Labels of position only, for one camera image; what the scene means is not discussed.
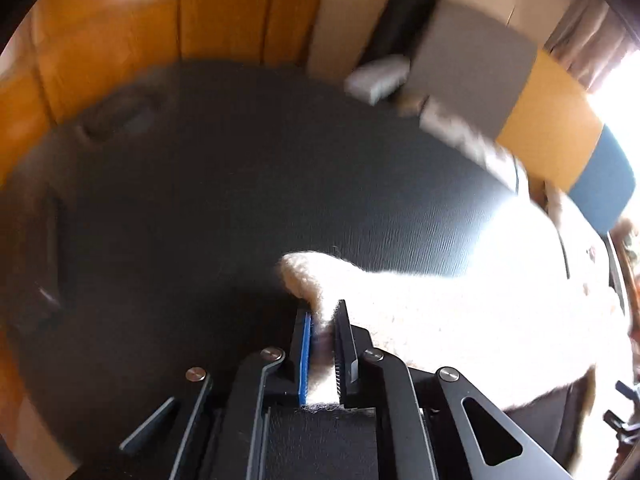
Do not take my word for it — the beige window curtain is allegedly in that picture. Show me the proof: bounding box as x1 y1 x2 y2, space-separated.
544 0 639 93

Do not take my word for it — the cream knitted sweater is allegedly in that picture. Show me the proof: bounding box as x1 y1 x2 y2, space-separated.
279 186 634 408

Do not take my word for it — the zebra print pillow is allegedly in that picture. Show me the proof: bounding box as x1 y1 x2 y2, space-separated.
420 96 530 200

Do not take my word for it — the black leather ottoman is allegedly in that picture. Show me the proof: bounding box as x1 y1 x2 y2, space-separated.
1 62 586 479

